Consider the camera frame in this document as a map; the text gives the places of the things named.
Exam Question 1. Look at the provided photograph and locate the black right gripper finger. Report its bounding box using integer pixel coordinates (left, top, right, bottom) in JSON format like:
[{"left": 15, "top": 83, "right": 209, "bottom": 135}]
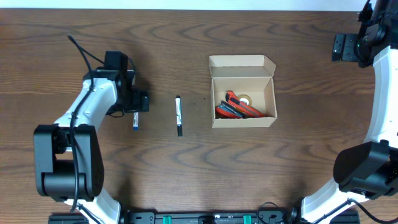
[
  {"left": 341, "top": 34, "right": 358, "bottom": 62},
  {"left": 331, "top": 34, "right": 346, "bottom": 62}
]

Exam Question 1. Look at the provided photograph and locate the blue whiteboard marker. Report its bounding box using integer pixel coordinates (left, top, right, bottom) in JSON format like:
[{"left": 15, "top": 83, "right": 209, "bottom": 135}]
[{"left": 133, "top": 112, "right": 139, "bottom": 130}]

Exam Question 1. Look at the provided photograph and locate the black whiteboard marker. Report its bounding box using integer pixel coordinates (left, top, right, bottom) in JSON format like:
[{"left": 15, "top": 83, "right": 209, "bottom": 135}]
[{"left": 175, "top": 96, "right": 183, "bottom": 137}]

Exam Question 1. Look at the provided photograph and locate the red black stapler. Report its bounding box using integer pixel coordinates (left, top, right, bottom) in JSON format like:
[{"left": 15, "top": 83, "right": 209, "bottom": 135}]
[{"left": 215, "top": 101, "right": 246, "bottom": 119}]

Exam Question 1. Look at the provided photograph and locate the red utility knife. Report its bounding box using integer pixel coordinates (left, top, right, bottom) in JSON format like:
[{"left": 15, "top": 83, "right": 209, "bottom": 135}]
[{"left": 225, "top": 91, "right": 265, "bottom": 118}]

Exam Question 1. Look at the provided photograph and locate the yellow clear tape roll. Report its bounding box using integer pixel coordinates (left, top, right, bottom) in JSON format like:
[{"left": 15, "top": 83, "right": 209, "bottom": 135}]
[{"left": 238, "top": 95, "right": 252, "bottom": 106}]

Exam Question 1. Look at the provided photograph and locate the cardboard box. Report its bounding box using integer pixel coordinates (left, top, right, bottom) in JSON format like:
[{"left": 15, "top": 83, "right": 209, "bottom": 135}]
[{"left": 209, "top": 55, "right": 277, "bottom": 128}]

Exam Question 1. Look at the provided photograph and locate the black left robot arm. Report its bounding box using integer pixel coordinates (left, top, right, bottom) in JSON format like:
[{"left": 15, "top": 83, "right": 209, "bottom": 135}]
[{"left": 33, "top": 51, "right": 149, "bottom": 223}]

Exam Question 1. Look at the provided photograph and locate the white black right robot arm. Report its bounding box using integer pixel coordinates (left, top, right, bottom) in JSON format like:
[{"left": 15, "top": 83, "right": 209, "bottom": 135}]
[{"left": 282, "top": 0, "right": 397, "bottom": 223}]

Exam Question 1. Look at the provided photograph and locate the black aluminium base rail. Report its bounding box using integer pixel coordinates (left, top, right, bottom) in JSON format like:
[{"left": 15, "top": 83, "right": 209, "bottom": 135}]
[{"left": 48, "top": 210, "right": 361, "bottom": 224}]

